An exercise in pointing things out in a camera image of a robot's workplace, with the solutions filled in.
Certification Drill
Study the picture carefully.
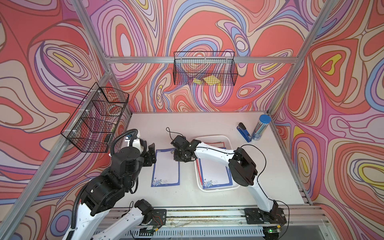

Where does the blue floral stationery sheet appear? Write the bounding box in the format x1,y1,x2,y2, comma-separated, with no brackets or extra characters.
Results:
151,149,180,188

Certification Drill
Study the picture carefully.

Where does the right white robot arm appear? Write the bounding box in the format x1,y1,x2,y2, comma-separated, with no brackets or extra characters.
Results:
171,135,289,226

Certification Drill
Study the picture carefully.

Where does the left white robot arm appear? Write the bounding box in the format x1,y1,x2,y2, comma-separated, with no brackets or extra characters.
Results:
64,129,157,240

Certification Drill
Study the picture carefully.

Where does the red bordered stationery sheet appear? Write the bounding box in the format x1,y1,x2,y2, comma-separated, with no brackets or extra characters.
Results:
207,142,231,149

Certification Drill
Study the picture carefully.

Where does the white plastic storage tray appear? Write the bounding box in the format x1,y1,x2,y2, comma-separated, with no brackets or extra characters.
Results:
195,135,240,193

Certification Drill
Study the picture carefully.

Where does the blue stapler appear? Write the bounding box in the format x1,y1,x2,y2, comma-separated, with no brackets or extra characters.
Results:
237,123,252,143

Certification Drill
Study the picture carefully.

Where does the yellow sticky note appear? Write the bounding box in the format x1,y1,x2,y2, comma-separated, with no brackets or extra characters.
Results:
204,75,221,86

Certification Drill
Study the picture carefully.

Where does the blue lidded pen tube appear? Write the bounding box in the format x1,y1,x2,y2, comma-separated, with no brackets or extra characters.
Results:
252,114,272,141

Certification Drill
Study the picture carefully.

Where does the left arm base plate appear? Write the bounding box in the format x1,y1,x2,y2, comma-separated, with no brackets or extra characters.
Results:
141,209,167,227

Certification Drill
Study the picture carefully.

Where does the left black wire basket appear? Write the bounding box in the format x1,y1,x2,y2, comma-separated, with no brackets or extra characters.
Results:
61,83,129,153

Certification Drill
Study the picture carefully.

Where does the black wire basket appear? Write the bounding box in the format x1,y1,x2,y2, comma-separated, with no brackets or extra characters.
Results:
61,83,129,153
173,50,238,86

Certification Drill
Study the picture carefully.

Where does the back black wire basket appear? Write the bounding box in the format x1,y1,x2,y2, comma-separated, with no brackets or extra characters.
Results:
173,50,238,86

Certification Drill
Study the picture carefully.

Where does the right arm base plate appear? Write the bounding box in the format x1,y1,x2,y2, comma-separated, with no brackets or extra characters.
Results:
244,208,287,226

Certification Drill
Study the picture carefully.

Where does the aluminium frame rail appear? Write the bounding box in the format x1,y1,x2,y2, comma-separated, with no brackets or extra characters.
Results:
106,56,299,64

